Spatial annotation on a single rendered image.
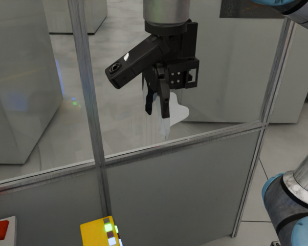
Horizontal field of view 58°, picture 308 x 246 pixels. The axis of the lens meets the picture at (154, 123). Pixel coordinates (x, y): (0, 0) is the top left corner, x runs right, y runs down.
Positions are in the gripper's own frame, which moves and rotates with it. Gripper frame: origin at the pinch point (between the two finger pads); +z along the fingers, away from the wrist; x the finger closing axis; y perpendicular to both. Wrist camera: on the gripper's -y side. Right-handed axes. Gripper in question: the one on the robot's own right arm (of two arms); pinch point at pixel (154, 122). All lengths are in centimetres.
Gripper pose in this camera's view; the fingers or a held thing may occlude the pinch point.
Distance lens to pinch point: 56.5
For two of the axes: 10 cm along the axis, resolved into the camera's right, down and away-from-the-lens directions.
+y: 9.4, -2.0, 2.9
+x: -3.5, -5.3, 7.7
